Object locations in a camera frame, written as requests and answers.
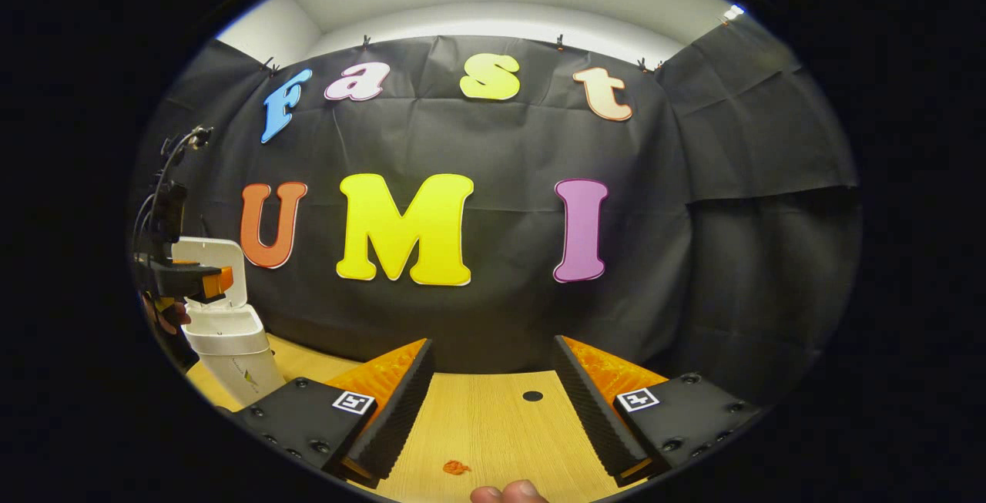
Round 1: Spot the wooden desktop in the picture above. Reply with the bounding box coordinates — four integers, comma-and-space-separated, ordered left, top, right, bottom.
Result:
185, 334, 671, 503

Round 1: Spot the white desktop garbage bin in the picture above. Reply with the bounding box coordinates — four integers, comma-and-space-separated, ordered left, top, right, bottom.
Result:
171, 237, 287, 411

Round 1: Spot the black backdrop cloth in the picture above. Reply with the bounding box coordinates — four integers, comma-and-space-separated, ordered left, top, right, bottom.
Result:
127, 14, 864, 411

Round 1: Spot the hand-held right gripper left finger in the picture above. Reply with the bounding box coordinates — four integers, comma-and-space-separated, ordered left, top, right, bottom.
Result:
231, 337, 436, 488

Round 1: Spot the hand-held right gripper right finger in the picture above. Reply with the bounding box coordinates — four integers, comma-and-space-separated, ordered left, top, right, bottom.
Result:
551, 334, 763, 488

